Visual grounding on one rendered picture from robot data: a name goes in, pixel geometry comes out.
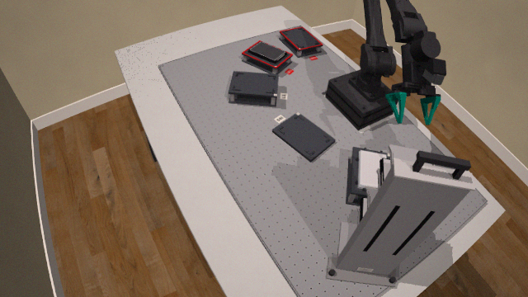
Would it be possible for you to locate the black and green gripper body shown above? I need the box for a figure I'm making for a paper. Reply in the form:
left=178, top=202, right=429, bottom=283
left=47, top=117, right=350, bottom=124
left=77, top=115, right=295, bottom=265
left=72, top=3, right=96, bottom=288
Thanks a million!
left=385, top=77, right=441, bottom=97

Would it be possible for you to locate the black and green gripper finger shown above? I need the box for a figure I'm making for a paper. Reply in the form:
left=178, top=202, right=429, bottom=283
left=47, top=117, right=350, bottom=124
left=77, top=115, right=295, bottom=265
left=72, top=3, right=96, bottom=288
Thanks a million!
left=420, top=97, right=441, bottom=125
left=385, top=92, right=407, bottom=124

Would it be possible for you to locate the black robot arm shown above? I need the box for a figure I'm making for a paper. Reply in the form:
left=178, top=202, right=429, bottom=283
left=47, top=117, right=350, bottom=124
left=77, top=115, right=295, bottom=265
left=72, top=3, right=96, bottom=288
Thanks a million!
left=349, top=0, right=446, bottom=102

